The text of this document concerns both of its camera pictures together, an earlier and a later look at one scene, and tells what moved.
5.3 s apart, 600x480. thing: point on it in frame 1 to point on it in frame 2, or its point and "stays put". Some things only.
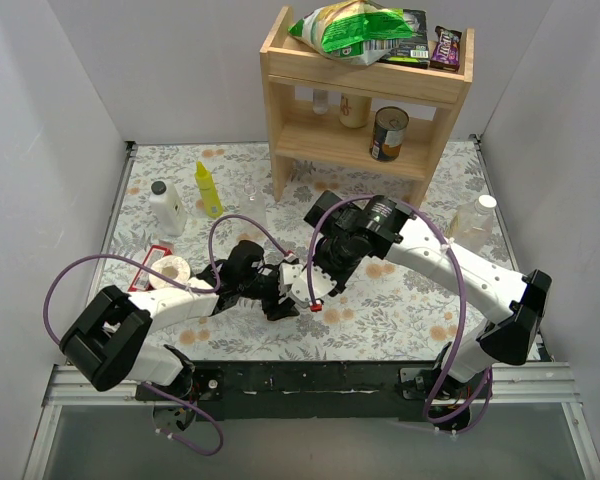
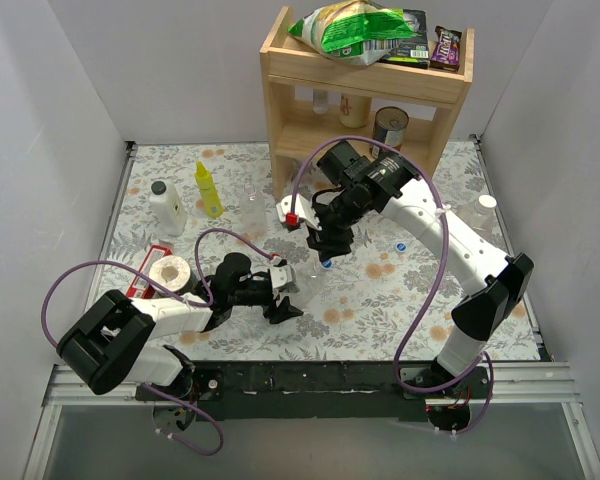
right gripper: (331, 270) to (334, 233)
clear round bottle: (253, 205) stays put
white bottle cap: (486, 202) stays put
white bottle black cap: (167, 212) stays put
